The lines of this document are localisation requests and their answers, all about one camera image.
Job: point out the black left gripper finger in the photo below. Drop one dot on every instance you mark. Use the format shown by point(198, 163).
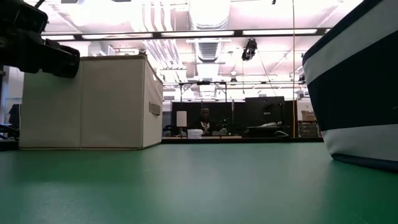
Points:
point(68, 63)

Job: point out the beige fabric storage bin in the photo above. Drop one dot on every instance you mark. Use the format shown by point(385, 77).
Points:
point(81, 102)

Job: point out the black hanging bag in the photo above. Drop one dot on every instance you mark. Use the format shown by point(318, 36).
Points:
point(15, 116)

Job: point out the white sign on stand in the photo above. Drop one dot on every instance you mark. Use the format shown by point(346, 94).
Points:
point(181, 119)

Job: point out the white box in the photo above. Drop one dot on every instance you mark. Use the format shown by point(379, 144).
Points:
point(194, 134)

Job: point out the person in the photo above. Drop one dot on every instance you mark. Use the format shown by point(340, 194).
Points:
point(204, 124)

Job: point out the black partition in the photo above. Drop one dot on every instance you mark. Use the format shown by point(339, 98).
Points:
point(224, 109)

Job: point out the green table mat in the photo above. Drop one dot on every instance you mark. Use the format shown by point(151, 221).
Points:
point(199, 186)

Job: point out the thin vertical pole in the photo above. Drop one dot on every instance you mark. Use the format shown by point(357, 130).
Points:
point(293, 62)

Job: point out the shelf with cardboard boxes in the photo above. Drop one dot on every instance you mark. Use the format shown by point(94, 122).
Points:
point(308, 115)

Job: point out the navy and white fabric bin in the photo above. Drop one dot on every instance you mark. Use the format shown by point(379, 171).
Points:
point(354, 93)

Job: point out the silver ceiling duct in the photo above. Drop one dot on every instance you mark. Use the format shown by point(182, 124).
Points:
point(207, 51)

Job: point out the black frame bar with lights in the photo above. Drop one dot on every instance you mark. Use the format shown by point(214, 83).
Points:
point(237, 32)

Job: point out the black overhead camera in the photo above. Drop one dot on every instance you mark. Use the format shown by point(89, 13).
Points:
point(249, 49)

